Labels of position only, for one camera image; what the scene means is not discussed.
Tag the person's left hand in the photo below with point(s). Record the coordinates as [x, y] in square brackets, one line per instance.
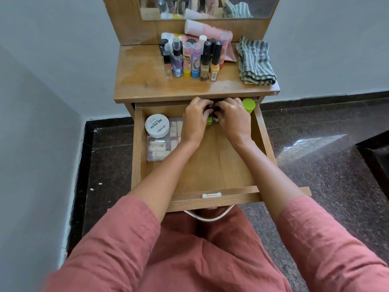
[194, 124]

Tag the lilac cap tube yellow base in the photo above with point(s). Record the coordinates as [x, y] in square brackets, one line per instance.
[187, 63]

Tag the green striped cloth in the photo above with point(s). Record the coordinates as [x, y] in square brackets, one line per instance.
[255, 60]

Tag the dark nail polish white cap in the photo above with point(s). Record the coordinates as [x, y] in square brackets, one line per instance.
[202, 38]

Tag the white round jar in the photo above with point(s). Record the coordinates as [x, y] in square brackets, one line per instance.
[157, 126]

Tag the blue printed spray bottle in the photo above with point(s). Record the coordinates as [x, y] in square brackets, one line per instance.
[177, 65]

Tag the lime green bottle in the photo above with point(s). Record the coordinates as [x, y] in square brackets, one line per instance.
[249, 104]

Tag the person's legs pink trousers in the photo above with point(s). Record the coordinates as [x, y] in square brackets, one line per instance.
[212, 258]

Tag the cluster of small cosmetic bottles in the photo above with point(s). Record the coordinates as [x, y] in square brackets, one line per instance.
[163, 43]

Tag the black furniture base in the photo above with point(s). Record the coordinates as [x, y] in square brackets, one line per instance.
[377, 167]

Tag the pink tube yellow print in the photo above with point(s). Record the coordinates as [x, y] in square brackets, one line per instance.
[170, 36]

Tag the pink tube white cap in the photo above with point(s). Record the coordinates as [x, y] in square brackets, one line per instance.
[209, 29]

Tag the person's right hand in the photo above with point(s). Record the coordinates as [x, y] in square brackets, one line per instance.
[235, 123]

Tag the person's right forearm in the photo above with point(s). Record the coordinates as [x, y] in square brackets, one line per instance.
[270, 182]

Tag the dressing table mirror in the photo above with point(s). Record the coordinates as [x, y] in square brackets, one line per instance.
[264, 7]

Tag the person's pink sleeve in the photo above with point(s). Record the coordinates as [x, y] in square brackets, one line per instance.
[106, 249]
[331, 249]

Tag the clear spray bottle black cap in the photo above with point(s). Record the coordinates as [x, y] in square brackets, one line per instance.
[167, 68]

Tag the wooden drawer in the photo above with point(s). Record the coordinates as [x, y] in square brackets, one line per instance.
[218, 167]

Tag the wooden dressing table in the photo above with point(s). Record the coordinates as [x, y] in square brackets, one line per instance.
[142, 79]

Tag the person's right pink sleeve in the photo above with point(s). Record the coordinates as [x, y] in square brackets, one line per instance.
[331, 249]

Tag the lilac cap tube blue base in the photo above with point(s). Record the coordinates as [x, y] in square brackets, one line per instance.
[196, 65]

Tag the white label nail polish bottle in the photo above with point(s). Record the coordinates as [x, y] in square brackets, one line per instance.
[215, 114]

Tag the clear box of beige tubes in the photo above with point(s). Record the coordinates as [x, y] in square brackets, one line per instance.
[158, 152]

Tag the yellow nail polish bottle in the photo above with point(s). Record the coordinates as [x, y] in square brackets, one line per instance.
[214, 71]

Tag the green nail polish bottle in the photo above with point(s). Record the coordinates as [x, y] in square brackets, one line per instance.
[209, 121]

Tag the person's left forearm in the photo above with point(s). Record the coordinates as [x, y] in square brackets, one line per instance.
[164, 182]

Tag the beige nail polish bottle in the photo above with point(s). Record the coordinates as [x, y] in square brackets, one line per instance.
[205, 69]

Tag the clear cap tube orange base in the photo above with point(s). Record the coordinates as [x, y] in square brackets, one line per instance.
[224, 48]

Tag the person's left pink sleeve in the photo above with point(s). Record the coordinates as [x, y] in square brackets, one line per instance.
[106, 249]

